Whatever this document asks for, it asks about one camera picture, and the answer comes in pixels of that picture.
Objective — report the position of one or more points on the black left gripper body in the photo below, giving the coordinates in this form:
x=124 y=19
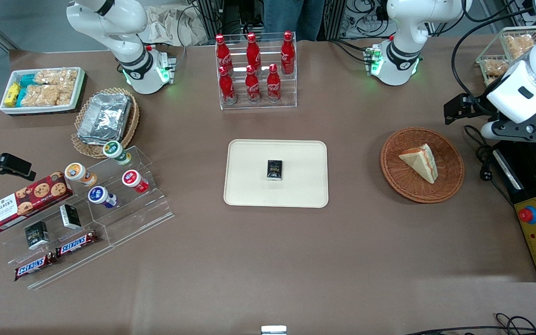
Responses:
x=476 y=103

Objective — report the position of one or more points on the triangular sandwich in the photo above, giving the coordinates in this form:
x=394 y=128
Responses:
x=420 y=162

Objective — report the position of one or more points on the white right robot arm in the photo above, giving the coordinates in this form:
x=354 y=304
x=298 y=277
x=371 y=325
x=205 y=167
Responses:
x=126 y=44

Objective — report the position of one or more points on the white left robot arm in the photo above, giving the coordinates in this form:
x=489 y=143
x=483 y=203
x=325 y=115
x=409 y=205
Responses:
x=403 y=28

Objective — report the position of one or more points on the round brown wicker basket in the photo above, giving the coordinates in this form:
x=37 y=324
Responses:
x=407 y=186

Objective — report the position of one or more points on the white rectangular snack tray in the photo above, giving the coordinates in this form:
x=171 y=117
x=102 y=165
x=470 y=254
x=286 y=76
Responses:
x=79 y=93

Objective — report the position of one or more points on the light woven wicker basket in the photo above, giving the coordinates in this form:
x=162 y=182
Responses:
x=130 y=121

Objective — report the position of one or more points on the cream plastic tray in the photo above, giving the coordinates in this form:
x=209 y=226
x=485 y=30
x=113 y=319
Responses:
x=249 y=186

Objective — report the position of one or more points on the red Walkers cookie box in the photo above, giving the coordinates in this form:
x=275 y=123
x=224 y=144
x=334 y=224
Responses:
x=21 y=204

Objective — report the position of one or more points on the clear bag of fried snacks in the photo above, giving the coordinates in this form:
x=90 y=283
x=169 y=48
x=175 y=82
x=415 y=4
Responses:
x=519 y=45
x=495 y=68

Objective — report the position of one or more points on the orange yogurt cup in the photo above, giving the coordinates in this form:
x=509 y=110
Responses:
x=77 y=173

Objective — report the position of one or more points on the small black box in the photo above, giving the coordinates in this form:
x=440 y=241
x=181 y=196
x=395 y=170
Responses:
x=36 y=235
x=274 y=170
x=70 y=216

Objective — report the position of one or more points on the teal snack packet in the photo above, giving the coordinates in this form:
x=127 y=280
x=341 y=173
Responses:
x=21 y=97
x=28 y=80

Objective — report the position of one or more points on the yellow snack packet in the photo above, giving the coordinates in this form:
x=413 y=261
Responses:
x=12 y=95

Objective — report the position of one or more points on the clear bag of puffed snacks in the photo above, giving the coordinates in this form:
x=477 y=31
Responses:
x=40 y=95
x=56 y=76

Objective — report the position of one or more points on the blue yogurt cup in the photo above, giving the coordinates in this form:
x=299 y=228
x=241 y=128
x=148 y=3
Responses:
x=99 y=195

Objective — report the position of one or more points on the Snickers chocolate bar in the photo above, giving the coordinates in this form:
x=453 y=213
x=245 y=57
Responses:
x=35 y=266
x=77 y=243

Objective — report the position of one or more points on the green lid yogurt cup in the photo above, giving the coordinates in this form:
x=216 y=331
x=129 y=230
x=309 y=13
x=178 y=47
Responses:
x=115 y=151

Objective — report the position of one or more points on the stack of foil trays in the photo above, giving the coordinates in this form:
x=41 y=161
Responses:
x=105 y=118

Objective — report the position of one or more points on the red yogurt cup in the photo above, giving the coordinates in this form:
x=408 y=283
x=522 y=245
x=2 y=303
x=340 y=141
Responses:
x=133 y=179

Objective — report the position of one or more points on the clear acrylic stepped stand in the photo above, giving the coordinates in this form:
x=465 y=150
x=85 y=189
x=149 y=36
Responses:
x=133 y=218

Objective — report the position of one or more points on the red cola bottle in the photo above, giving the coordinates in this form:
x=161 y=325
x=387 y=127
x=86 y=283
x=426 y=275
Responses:
x=253 y=52
x=273 y=86
x=287 y=53
x=227 y=88
x=224 y=53
x=252 y=87

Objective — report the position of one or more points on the person in blue jeans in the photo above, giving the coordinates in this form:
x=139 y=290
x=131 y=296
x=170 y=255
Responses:
x=293 y=16

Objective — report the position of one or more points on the clear acrylic bottle rack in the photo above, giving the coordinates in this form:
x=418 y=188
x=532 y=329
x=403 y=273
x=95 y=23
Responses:
x=258 y=105

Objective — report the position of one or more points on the crumpled beige cloth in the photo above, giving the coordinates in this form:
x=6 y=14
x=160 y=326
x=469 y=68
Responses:
x=170 y=25

